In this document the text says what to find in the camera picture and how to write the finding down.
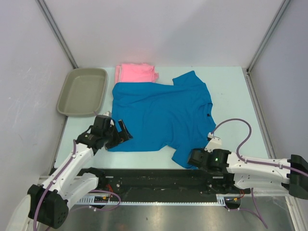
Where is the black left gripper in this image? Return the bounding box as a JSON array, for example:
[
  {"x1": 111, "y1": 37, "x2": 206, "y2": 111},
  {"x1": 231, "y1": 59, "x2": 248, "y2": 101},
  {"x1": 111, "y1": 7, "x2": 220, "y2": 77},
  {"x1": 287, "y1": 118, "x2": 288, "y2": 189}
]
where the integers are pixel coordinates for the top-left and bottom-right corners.
[{"x1": 102, "y1": 119, "x2": 132, "y2": 150}]

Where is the blue t shirt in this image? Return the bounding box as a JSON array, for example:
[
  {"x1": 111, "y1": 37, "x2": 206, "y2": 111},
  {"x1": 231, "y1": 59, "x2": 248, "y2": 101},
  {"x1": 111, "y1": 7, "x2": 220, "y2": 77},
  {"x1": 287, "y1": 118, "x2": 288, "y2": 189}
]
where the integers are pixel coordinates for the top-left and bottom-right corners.
[{"x1": 110, "y1": 71, "x2": 216, "y2": 169}]

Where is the beige plastic tray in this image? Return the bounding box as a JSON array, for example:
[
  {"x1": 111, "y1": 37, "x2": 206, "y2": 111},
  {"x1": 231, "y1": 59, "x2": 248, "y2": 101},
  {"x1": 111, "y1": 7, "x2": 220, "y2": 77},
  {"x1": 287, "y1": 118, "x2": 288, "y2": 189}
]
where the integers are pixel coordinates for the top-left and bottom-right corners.
[{"x1": 57, "y1": 68, "x2": 108, "y2": 117}]

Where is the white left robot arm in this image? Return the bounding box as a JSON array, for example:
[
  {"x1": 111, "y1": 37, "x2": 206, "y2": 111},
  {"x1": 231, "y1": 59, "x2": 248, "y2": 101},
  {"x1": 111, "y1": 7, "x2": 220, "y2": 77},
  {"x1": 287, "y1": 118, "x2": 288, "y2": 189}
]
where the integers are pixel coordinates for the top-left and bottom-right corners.
[{"x1": 27, "y1": 112, "x2": 132, "y2": 230}]

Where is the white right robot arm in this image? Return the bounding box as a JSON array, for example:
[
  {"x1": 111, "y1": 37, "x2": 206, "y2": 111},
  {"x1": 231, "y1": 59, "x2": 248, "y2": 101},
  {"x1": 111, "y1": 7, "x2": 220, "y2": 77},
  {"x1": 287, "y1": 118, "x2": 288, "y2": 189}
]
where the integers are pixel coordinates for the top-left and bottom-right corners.
[{"x1": 188, "y1": 149, "x2": 308, "y2": 200}]

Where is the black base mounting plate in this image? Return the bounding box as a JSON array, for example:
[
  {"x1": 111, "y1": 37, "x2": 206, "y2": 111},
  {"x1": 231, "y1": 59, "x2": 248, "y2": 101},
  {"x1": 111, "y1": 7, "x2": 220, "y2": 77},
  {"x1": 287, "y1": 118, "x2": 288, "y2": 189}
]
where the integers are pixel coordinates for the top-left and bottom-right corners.
[{"x1": 78, "y1": 167, "x2": 251, "y2": 202}]

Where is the pink folded t shirt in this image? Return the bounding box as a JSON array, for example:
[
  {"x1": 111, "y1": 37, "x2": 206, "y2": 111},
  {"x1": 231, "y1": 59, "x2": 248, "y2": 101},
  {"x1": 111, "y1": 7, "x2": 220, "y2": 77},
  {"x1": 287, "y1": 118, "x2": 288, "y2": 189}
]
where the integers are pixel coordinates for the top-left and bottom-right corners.
[{"x1": 115, "y1": 64, "x2": 159, "y2": 84}]

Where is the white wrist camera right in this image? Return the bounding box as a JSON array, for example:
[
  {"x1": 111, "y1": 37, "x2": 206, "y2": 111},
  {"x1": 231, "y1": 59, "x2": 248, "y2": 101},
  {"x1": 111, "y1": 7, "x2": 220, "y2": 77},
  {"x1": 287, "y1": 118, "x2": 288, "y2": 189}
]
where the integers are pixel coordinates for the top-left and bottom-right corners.
[{"x1": 204, "y1": 132, "x2": 222, "y2": 153}]

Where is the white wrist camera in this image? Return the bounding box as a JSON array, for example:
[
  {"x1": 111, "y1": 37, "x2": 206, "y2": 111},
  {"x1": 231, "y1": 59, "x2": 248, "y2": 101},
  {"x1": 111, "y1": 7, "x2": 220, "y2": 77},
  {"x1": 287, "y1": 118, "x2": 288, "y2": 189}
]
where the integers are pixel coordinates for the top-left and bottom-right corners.
[
  {"x1": 101, "y1": 111, "x2": 115, "y2": 126},
  {"x1": 204, "y1": 132, "x2": 222, "y2": 153}
]

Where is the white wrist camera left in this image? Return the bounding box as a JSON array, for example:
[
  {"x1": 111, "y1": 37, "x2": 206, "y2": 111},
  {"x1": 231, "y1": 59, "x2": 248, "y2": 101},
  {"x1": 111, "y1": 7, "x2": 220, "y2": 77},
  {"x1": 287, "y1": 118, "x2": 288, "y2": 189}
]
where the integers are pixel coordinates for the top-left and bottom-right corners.
[{"x1": 101, "y1": 111, "x2": 115, "y2": 126}]

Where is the white slotted cable duct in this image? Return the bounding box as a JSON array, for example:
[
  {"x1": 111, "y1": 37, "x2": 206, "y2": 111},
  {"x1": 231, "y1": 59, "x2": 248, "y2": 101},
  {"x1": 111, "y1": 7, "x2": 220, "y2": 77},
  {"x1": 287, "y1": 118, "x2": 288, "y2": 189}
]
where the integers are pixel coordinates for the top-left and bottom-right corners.
[{"x1": 77, "y1": 194, "x2": 227, "y2": 205}]

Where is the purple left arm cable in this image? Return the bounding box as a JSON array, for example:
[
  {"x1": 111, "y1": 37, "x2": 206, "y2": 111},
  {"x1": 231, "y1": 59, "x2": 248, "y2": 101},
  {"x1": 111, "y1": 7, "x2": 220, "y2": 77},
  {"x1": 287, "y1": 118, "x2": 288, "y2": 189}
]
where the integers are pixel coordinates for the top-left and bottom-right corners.
[{"x1": 31, "y1": 110, "x2": 122, "y2": 231}]

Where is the aluminium corner post right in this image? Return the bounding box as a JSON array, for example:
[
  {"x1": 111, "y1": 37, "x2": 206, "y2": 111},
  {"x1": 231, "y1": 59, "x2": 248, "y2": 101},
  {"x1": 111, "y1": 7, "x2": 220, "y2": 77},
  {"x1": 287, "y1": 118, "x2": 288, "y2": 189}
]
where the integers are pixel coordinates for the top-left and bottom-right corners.
[{"x1": 245, "y1": 0, "x2": 292, "y2": 75}]

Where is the aluminium corner post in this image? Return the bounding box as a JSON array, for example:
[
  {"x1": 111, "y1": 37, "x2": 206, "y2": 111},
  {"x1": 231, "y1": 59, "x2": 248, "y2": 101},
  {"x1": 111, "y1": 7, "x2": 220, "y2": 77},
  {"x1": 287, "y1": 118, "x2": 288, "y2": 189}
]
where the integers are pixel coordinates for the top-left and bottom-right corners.
[
  {"x1": 245, "y1": 0, "x2": 292, "y2": 75},
  {"x1": 35, "y1": 0, "x2": 78, "y2": 69}
]

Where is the aluminium corner post left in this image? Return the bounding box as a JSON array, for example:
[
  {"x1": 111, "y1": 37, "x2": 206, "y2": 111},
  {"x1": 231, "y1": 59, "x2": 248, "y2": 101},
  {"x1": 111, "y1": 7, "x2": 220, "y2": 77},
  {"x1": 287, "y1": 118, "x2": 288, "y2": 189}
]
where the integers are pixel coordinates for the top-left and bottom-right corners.
[{"x1": 35, "y1": 0, "x2": 78, "y2": 69}]

